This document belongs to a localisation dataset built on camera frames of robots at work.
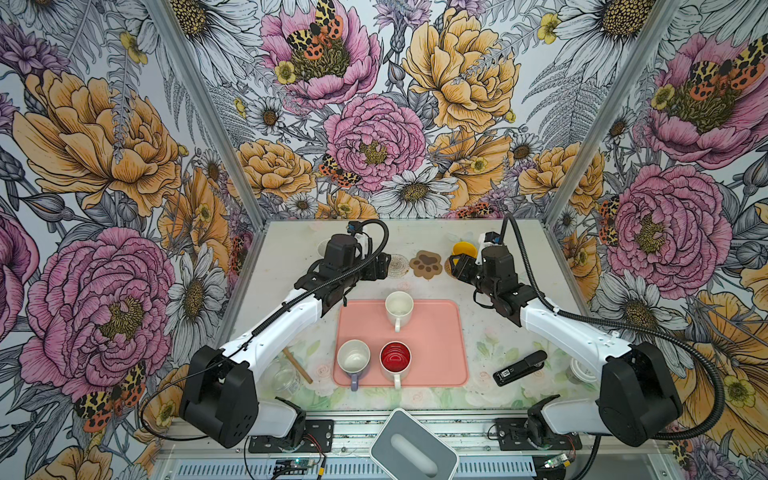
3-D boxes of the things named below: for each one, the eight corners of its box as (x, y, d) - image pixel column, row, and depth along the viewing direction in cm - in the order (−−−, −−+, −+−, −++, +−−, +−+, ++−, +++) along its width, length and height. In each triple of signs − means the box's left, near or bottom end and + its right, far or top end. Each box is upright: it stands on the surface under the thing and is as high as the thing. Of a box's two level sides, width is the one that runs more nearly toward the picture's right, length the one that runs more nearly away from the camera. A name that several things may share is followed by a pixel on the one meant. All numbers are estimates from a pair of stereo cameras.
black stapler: (499, 389, 83) (504, 383, 79) (491, 377, 85) (497, 370, 81) (544, 367, 87) (552, 359, 83) (536, 356, 90) (543, 348, 85)
